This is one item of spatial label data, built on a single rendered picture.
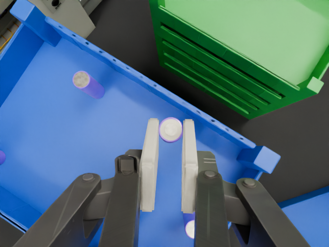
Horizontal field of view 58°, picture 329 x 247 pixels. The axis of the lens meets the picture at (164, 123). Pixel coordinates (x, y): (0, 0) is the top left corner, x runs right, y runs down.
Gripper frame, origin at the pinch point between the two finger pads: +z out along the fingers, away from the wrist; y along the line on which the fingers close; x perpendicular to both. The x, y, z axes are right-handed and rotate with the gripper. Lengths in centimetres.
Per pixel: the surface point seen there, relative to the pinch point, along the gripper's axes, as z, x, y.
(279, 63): 36.3, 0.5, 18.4
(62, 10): 56, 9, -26
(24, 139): 15.6, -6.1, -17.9
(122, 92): 18.1, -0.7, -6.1
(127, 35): 73, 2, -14
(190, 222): 6.5, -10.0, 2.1
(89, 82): 12.2, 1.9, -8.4
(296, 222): 50, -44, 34
